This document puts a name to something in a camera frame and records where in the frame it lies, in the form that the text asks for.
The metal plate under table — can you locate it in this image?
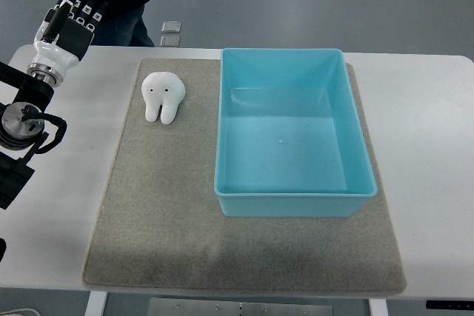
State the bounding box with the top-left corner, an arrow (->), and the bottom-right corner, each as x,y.
147,297 -> 333,316

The white cable on floor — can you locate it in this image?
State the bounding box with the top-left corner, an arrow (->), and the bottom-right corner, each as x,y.
0,307 -> 40,316

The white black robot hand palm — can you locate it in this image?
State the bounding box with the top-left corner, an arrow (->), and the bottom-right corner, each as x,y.
27,9 -> 95,77

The white table leg left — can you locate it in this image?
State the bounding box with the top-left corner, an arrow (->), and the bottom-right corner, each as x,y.
84,291 -> 108,316

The white table leg right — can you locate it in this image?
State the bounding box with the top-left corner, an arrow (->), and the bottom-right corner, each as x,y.
368,299 -> 389,316

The floor socket plate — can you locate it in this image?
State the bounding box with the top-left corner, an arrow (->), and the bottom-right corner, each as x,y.
159,35 -> 180,47
161,21 -> 181,33

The black table control panel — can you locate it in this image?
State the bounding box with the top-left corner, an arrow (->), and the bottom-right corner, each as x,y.
425,300 -> 474,311

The blue plastic box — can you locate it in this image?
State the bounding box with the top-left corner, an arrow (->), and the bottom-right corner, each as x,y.
214,48 -> 378,217

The grey felt mat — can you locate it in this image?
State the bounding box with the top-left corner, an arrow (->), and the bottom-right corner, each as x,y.
82,58 -> 407,297

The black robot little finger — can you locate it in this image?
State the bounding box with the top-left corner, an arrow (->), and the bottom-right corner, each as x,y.
87,1 -> 108,31

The lower floor socket plate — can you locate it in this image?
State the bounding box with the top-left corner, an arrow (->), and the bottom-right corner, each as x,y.
159,35 -> 180,47

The upper floor socket plate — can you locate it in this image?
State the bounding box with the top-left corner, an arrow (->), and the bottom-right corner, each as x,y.
161,21 -> 181,33

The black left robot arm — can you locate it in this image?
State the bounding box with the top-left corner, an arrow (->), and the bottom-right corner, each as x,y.
1,0 -> 108,209

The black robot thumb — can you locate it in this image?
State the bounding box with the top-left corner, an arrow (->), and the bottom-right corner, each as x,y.
41,3 -> 70,42

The white tooth plush toy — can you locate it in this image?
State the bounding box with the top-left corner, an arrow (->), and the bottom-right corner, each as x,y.
141,72 -> 186,124

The white table leg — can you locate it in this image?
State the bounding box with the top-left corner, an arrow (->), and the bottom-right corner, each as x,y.
84,291 -> 108,316
368,299 -> 389,316

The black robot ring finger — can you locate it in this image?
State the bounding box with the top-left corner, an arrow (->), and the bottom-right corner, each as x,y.
79,0 -> 98,24

